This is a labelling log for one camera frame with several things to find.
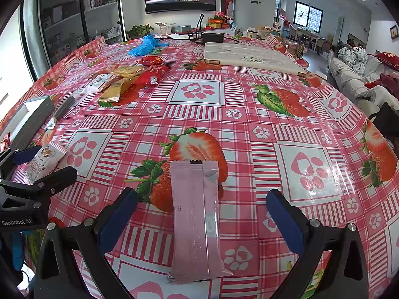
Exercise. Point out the long black snack packet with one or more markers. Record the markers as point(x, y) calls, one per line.
point(65, 107)

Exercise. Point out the dark red garment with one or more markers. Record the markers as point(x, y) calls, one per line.
point(389, 82)

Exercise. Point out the grey white quilt pile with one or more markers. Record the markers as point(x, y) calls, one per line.
point(352, 57)

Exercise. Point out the person's left hand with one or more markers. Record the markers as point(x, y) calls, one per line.
point(17, 252)

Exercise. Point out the blue disposable glove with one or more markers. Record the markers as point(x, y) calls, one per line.
point(146, 45)

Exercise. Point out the white small appliance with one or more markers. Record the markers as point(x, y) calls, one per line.
point(251, 33)

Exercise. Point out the green potted plant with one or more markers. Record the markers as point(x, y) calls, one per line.
point(140, 31)

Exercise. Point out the golden yellow snack packet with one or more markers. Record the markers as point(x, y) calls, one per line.
point(115, 92)

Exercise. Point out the pale yellow cracker packet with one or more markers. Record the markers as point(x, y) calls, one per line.
point(129, 71)

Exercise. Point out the white nut snack packet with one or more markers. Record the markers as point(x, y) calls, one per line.
point(46, 158)

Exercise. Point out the white folded play mat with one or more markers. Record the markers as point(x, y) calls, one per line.
point(249, 56)

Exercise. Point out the white open carton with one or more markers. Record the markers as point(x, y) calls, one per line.
point(162, 28)

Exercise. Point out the grey green box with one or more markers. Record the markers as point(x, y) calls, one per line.
point(180, 28)

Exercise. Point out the glass door cabinet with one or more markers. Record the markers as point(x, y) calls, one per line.
point(62, 12)

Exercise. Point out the white pink snack packet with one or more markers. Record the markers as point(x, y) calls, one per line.
point(99, 82)

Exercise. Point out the framed wall picture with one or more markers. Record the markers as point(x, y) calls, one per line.
point(394, 32)

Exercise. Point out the black power box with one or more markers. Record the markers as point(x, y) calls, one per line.
point(213, 38)

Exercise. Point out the red white snack packet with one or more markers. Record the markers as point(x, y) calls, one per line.
point(3, 143)

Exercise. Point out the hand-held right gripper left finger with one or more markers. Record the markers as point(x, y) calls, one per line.
point(118, 215)

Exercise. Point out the dark framed window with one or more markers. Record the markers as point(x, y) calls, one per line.
point(307, 15)

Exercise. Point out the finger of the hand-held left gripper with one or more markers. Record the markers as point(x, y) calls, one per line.
point(59, 177)
point(26, 155)

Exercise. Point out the pink flower pot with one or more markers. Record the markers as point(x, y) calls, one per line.
point(218, 15)

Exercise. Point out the strawberry print checked tablecloth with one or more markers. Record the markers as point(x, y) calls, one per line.
point(249, 130)

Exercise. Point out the light grey sofa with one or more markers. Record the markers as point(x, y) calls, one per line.
point(346, 74)

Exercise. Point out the grey storage box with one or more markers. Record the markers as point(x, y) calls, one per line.
point(34, 121)

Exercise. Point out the long red snack packet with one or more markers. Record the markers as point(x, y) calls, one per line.
point(149, 76)

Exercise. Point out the red pillow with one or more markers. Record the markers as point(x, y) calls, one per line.
point(389, 59)

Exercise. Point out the small red snack packet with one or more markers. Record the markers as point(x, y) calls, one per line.
point(151, 60)

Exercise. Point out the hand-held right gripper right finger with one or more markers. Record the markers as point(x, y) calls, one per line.
point(283, 221)

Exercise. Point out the black garment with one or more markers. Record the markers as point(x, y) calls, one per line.
point(388, 112)

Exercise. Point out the orange gift box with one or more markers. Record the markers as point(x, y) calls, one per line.
point(216, 23)

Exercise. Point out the dining table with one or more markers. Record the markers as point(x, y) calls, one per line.
point(307, 33)

